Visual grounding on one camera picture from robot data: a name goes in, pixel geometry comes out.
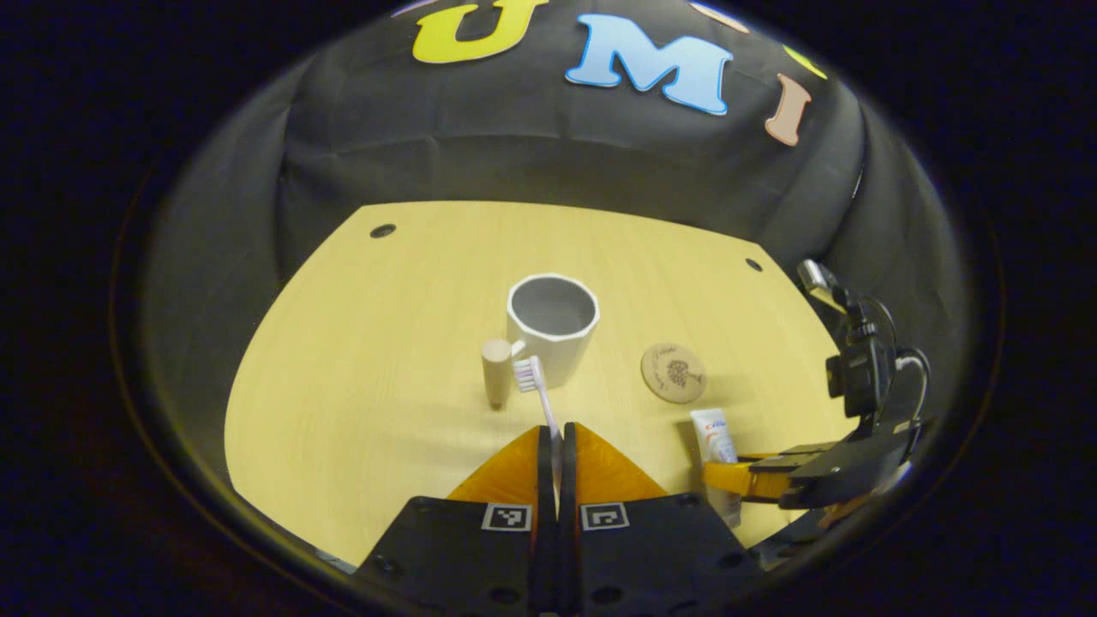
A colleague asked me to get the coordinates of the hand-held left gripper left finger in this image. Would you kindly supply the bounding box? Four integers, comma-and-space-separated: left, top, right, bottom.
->
356, 426, 562, 617

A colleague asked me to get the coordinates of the white toothpaste tube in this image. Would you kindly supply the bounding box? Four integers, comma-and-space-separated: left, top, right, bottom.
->
690, 408, 743, 528

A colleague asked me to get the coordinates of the wooden desktop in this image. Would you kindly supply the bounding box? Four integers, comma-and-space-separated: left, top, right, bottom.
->
225, 201, 858, 571

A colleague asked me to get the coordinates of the white cup with wooden handle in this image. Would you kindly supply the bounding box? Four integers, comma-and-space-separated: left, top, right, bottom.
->
481, 273, 600, 410

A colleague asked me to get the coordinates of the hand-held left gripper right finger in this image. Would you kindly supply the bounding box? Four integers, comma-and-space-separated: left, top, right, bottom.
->
561, 422, 764, 617

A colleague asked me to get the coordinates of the white toothbrush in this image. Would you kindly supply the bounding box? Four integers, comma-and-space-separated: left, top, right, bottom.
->
512, 356, 566, 515

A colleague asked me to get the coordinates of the round wooden coaster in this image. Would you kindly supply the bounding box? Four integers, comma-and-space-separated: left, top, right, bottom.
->
641, 343, 708, 404

